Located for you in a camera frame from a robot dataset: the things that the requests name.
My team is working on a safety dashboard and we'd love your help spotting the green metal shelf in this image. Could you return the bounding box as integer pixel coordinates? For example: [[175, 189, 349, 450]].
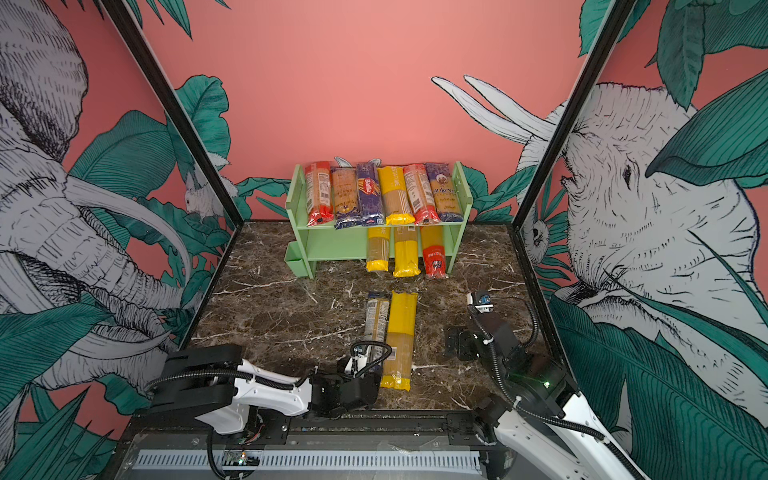
[[284, 162, 473, 278]]

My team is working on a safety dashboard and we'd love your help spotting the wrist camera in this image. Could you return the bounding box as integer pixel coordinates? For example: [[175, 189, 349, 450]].
[[346, 353, 368, 377], [467, 290, 494, 313]]

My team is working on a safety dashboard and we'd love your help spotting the blue Barilla spaghetti bag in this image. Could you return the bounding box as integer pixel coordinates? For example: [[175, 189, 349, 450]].
[[356, 161, 385, 226]]

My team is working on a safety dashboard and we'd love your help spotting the red white-label spaghetti bag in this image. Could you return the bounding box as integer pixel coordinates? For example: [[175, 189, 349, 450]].
[[305, 161, 334, 226]]

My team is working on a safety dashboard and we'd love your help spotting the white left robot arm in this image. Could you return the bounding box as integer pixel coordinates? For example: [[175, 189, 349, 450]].
[[138, 340, 394, 435]]

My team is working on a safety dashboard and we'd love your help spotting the clear blue spaghetti bag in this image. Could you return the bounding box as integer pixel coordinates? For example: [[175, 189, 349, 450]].
[[362, 292, 390, 365]]

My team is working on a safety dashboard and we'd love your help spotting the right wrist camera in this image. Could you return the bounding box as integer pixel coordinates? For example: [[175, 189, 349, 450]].
[[467, 290, 494, 313]]

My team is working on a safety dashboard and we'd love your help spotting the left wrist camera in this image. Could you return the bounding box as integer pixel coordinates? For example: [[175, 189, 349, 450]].
[[346, 353, 368, 377]]

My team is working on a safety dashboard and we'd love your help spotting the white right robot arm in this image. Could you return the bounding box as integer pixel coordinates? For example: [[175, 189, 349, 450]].
[[459, 305, 648, 479]]

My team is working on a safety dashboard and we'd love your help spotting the red yellow spaghetti bag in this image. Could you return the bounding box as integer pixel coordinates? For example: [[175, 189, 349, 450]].
[[420, 226, 447, 279]]

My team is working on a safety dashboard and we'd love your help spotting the white vented strip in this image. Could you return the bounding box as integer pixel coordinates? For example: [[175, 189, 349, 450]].
[[131, 449, 483, 475]]

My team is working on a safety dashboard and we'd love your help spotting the red spaghetti bag white label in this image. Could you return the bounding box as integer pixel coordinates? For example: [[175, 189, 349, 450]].
[[403, 164, 440, 225]]

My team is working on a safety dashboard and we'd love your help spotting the Ankara spaghetti bag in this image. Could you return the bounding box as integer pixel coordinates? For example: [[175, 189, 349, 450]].
[[425, 163, 463, 222]]

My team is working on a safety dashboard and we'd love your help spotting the blue yellow spaghetti bag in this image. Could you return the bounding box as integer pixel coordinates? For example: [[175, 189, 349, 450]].
[[331, 157, 362, 230]]

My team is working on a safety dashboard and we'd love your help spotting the black enclosure frame post right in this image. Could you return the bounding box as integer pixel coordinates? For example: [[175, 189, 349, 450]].
[[512, 0, 635, 232]]

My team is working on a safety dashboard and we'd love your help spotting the black enclosure frame post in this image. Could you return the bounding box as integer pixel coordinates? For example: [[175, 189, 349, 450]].
[[100, 1, 244, 348], [512, 0, 635, 232]]

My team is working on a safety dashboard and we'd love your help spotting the yellow Pastatime spaghetti bag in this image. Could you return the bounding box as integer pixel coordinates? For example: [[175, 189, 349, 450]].
[[378, 166, 415, 225]]

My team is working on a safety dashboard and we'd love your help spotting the black enclosure frame post left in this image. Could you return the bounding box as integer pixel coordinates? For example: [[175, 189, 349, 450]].
[[100, 1, 244, 348]]

